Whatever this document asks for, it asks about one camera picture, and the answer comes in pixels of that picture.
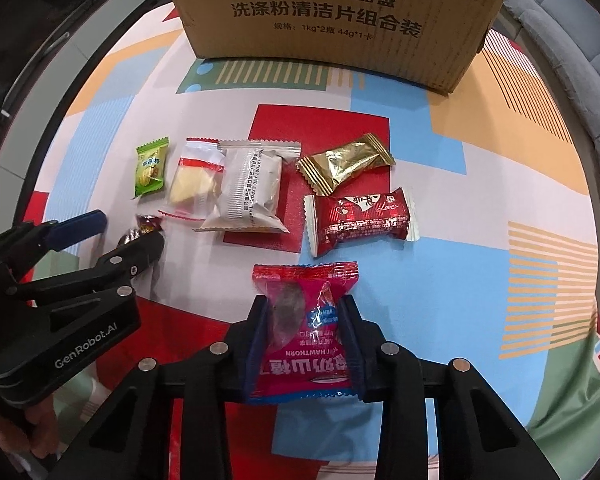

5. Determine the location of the brown cardboard box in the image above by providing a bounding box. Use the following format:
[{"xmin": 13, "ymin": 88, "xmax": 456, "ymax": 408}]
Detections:
[{"xmin": 172, "ymin": 0, "xmax": 504, "ymax": 93}]

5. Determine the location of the brown twisted candy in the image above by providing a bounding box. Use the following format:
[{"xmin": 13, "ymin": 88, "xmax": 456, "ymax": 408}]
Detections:
[{"xmin": 117, "ymin": 214, "xmax": 162, "ymax": 246}]

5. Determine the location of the red hawthorn snack packet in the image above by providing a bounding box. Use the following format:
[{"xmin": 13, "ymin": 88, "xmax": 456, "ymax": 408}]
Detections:
[{"xmin": 248, "ymin": 261, "xmax": 358, "ymax": 404}]

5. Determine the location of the person's left hand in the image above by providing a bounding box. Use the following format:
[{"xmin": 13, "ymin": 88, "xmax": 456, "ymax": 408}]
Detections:
[{"xmin": 0, "ymin": 396, "xmax": 59, "ymax": 458}]

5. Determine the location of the gold foil packet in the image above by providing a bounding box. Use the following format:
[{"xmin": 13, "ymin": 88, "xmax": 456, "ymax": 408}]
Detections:
[{"xmin": 296, "ymin": 132, "xmax": 396, "ymax": 196}]

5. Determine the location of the small green candy packet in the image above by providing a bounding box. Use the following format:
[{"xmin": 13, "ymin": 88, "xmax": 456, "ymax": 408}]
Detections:
[{"xmin": 134, "ymin": 136, "xmax": 170, "ymax": 198}]

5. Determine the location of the clear packet yellow cake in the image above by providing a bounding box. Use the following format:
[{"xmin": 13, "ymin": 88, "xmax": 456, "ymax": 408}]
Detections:
[{"xmin": 158, "ymin": 138, "xmax": 225, "ymax": 223}]

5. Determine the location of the grey sectional sofa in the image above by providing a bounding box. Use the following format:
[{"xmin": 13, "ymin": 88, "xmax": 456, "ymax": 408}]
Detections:
[{"xmin": 494, "ymin": 0, "xmax": 600, "ymax": 201}]

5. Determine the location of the white pastry packet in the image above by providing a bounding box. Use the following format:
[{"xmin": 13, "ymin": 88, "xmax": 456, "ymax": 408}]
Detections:
[{"xmin": 197, "ymin": 140, "xmax": 301, "ymax": 234}]

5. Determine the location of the colourful patterned tablecloth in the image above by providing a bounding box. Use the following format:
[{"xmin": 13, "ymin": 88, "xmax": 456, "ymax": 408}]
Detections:
[{"xmin": 27, "ymin": 6, "xmax": 600, "ymax": 479}]

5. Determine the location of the dark red snack packet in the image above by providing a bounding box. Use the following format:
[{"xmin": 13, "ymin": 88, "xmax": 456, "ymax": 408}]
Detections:
[{"xmin": 303, "ymin": 188, "xmax": 420, "ymax": 258}]

